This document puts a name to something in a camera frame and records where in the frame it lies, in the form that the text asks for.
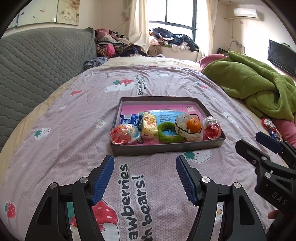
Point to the window with dark frame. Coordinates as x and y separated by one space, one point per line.
178 17

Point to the person's hand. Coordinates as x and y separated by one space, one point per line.
273 214

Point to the pink and blue book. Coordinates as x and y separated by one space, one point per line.
164 113

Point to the clothes pile beside bed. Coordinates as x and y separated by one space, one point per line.
110 44

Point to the orange mandarin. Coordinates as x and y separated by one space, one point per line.
194 125

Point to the beige sheer fabric scrunchie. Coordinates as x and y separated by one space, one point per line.
181 127

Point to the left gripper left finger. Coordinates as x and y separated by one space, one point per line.
50 220

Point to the cream curtain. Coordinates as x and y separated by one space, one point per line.
138 33

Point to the small red-white surprise egg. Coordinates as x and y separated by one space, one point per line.
212 128

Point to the large blue-red surprise egg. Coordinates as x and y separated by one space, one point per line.
124 134

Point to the blue foil candy wrapper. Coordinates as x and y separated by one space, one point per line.
275 135

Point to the red foil candy wrapper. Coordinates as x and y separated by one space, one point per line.
268 124

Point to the blue cookie packet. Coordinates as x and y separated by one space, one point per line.
133 119

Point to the floral wall panel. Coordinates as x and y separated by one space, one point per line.
48 11

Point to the black television screen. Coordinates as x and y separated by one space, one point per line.
282 56

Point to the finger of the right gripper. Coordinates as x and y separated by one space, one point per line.
262 162
283 149

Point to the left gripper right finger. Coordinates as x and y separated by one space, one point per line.
239 218

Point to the pink pillow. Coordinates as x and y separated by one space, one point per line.
287 129

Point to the clothes pile on windowsill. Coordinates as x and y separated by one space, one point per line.
167 38

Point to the grey quilted headboard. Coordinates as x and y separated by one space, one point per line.
34 63

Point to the green fleece blanket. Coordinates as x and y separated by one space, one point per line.
264 90

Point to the dark shallow box tray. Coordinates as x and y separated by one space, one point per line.
166 140

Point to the white air conditioner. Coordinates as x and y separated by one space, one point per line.
247 13

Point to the yellow rice cracker packet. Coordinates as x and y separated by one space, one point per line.
149 125

